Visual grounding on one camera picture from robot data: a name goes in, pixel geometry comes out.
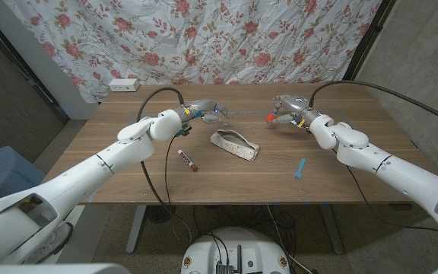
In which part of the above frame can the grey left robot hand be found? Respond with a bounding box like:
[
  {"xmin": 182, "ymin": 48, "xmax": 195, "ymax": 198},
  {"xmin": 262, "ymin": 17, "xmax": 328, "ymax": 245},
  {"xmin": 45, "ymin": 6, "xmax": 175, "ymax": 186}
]
[{"xmin": 180, "ymin": 98, "xmax": 233, "ymax": 126}]

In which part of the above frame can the black backdrop post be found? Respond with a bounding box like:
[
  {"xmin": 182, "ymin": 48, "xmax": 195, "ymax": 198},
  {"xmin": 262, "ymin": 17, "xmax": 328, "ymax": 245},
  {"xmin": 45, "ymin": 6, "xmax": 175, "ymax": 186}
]
[{"xmin": 341, "ymin": 0, "xmax": 397, "ymax": 84}]

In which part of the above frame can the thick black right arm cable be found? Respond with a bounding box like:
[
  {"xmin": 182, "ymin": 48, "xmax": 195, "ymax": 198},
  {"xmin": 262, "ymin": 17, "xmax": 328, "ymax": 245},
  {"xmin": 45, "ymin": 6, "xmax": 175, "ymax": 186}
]
[{"xmin": 308, "ymin": 79, "xmax": 438, "ymax": 130}]

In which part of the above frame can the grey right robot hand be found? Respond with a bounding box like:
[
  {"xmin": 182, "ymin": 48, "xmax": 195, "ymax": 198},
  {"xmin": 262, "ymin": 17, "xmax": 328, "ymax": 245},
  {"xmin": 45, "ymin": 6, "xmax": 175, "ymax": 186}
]
[{"xmin": 268, "ymin": 94, "xmax": 319, "ymax": 129}]

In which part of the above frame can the grey table leg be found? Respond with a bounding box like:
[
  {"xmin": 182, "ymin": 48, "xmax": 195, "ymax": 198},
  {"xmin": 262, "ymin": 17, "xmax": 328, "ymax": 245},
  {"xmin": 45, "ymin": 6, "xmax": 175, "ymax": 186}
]
[{"xmin": 319, "ymin": 203, "xmax": 345, "ymax": 255}]

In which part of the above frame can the grey sneaker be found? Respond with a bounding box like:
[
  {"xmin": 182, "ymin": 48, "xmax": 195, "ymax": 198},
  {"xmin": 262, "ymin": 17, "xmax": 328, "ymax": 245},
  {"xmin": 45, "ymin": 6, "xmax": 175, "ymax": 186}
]
[{"xmin": 23, "ymin": 222, "xmax": 74, "ymax": 265}]

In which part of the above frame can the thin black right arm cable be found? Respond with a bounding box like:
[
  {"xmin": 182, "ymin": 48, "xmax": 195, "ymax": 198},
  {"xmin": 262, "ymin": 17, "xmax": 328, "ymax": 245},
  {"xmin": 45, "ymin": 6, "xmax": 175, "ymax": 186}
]
[{"xmin": 332, "ymin": 148, "xmax": 438, "ymax": 234}]

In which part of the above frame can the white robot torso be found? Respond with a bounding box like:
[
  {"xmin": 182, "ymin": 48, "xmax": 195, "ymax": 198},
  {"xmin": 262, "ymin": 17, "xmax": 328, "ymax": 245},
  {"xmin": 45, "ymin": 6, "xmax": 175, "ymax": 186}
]
[{"xmin": 179, "ymin": 227, "xmax": 291, "ymax": 274}]

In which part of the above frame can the white floor cable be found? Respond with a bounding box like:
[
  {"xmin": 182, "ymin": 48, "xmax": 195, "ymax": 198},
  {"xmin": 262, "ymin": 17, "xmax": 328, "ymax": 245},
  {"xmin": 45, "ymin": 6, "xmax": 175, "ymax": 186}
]
[{"xmin": 266, "ymin": 205, "xmax": 313, "ymax": 274}]

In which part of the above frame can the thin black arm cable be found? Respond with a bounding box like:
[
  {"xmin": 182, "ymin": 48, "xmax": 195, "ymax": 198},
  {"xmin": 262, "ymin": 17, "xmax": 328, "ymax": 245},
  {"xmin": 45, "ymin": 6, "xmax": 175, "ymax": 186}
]
[
  {"xmin": 332, "ymin": 148, "xmax": 438, "ymax": 234},
  {"xmin": 163, "ymin": 135, "xmax": 194, "ymax": 244}
]

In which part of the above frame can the red whiteboard marker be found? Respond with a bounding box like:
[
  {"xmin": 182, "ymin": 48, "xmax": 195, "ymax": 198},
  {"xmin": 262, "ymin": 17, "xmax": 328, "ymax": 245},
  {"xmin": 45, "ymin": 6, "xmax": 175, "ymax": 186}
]
[{"xmin": 177, "ymin": 149, "xmax": 199, "ymax": 173}]

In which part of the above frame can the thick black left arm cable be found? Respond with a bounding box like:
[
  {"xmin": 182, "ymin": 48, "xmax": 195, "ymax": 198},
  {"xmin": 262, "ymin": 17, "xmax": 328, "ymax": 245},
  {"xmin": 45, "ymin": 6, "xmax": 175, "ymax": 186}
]
[{"xmin": 135, "ymin": 87, "xmax": 193, "ymax": 244}]

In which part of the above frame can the black round floor base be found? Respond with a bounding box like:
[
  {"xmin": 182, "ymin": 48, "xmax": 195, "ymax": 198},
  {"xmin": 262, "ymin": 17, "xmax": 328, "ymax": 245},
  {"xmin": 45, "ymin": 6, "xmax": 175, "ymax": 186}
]
[{"xmin": 145, "ymin": 205, "xmax": 177, "ymax": 225}]

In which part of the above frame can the white table leg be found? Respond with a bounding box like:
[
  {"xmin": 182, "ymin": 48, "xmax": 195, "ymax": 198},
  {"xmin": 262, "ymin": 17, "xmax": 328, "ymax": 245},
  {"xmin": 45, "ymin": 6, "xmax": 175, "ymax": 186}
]
[{"xmin": 125, "ymin": 204, "xmax": 148, "ymax": 255}]

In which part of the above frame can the blue plastic strip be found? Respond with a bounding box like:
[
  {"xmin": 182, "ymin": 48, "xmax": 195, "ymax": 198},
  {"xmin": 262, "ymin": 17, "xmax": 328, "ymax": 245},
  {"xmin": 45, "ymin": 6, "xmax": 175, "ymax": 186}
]
[{"xmin": 294, "ymin": 158, "xmax": 306, "ymax": 180}]

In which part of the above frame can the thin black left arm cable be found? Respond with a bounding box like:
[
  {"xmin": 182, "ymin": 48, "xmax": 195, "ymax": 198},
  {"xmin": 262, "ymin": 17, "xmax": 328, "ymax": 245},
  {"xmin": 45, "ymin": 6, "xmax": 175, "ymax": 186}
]
[{"xmin": 163, "ymin": 135, "xmax": 194, "ymax": 244}]

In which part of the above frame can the floral backdrop cloth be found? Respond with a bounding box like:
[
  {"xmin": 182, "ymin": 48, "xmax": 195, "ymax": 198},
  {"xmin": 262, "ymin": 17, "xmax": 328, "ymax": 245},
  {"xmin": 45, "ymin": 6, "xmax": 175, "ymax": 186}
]
[{"xmin": 2, "ymin": 0, "xmax": 383, "ymax": 104}]

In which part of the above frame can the white power strip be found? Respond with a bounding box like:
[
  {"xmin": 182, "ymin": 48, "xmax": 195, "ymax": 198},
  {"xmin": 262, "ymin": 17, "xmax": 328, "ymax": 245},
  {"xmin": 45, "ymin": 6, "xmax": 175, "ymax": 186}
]
[{"xmin": 108, "ymin": 78, "xmax": 141, "ymax": 93}]

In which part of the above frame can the white robot chest shell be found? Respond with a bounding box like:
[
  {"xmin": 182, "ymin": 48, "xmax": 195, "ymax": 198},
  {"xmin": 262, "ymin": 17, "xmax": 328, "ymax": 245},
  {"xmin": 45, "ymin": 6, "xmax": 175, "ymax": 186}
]
[{"xmin": 0, "ymin": 263, "xmax": 131, "ymax": 274}]

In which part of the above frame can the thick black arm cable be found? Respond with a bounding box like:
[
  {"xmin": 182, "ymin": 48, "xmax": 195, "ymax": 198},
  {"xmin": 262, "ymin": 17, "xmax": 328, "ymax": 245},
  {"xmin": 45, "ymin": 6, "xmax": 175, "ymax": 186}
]
[
  {"xmin": 135, "ymin": 87, "xmax": 193, "ymax": 244},
  {"xmin": 308, "ymin": 79, "xmax": 438, "ymax": 130}
]

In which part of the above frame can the cream patterned pen bag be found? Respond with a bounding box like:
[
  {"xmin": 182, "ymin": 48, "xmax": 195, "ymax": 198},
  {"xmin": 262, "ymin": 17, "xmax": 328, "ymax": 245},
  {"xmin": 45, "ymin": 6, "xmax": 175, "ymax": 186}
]
[{"xmin": 210, "ymin": 129, "xmax": 260, "ymax": 162}]

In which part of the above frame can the blue-grey bin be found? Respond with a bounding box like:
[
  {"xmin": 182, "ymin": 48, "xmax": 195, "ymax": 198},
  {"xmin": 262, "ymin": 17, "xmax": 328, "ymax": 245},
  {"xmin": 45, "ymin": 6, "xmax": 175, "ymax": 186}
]
[{"xmin": 0, "ymin": 145, "xmax": 47, "ymax": 202}]

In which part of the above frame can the white upright panel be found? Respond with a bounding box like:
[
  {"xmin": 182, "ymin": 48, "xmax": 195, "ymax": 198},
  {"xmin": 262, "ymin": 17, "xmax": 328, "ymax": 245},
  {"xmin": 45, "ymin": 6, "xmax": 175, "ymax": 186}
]
[{"xmin": 0, "ymin": 0, "xmax": 99, "ymax": 121}]

